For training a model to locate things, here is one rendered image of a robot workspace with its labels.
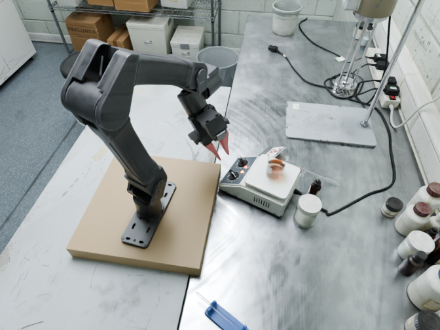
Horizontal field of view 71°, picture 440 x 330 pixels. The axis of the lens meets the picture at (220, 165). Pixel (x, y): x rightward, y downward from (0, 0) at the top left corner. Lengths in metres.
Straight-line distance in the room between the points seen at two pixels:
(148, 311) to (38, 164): 1.90
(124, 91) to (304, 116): 0.78
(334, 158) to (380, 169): 0.14
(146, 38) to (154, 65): 2.43
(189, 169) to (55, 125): 2.00
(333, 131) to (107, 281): 0.83
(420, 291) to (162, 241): 0.58
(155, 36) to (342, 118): 2.11
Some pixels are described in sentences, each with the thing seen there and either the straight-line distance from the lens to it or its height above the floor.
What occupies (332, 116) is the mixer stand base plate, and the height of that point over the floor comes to 0.91.
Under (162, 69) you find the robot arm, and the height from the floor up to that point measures 1.32.
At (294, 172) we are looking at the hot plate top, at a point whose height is 0.99.
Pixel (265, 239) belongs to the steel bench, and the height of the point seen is 0.90.
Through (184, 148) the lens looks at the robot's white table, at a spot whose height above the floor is 0.90.
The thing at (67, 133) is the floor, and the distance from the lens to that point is 2.67.
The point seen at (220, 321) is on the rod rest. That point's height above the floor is 0.91.
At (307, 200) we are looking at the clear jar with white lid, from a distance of 0.82.
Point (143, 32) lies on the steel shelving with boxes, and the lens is 2.99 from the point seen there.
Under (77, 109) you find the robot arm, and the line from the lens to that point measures 0.54.
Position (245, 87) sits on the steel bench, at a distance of 1.29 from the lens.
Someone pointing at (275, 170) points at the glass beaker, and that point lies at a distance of 0.79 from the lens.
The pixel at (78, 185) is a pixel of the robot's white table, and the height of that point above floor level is 0.90.
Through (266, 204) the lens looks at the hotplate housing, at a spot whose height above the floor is 0.94.
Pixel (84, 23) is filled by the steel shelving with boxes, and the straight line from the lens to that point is 3.21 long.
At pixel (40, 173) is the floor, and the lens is 2.45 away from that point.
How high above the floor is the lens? 1.63
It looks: 49 degrees down
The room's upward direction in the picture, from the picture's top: straight up
